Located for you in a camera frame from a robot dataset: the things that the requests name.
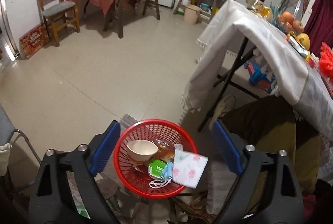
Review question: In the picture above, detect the white paper bowl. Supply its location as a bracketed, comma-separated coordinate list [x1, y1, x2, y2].
[126, 140, 159, 163]

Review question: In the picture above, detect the white floral tissue pack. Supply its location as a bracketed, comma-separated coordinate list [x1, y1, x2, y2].
[172, 150, 208, 189]

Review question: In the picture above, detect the clear plastic bowl orange residue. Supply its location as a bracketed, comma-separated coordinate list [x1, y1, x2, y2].
[153, 140, 175, 163]

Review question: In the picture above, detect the red plastic mesh basket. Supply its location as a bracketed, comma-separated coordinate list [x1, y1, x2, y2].
[113, 119, 198, 199]

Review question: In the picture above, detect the green white snack wrapper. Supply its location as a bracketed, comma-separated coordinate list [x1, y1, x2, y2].
[148, 158, 166, 179]

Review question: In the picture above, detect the blue face mask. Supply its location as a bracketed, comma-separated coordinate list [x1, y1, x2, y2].
[161, 162, 173, 181]

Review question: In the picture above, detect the black folding table leg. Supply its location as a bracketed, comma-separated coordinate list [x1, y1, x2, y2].
[197, 37, 260, 132]

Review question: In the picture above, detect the white tablecloth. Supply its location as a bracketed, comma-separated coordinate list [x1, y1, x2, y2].
[182, 0, 332, 140]

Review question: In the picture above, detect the red cardboard box on floor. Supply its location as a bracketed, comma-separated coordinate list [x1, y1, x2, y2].
[19, 24, 50, 59]

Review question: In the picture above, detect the red crumpled wrapper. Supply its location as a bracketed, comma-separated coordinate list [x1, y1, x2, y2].
[319, 42, 333, 82]

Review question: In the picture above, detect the yellow pomelo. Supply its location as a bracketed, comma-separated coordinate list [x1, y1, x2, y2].
[296, 33, 311, 50]

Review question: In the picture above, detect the beige plastic bucket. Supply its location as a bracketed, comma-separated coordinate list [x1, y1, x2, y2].
[184, 4, 201, 25]

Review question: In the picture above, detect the yellow snack bag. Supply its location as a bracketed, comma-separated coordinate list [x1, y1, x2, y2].
[256, 4, 273, 23]

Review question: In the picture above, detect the blue glass fruit bowl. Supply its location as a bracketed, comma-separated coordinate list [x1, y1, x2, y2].
[270, 2, 285, 32]

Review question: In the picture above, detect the glass bowl with spoon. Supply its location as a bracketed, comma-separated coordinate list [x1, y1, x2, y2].
[246, 0, 260, 11]

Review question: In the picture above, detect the dark wooden bench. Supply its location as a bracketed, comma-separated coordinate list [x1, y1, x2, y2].
[103, 0, 160, 39]

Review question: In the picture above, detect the wooden chair grey seat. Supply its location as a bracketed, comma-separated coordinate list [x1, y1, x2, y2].
[39, 0, 80, 46]

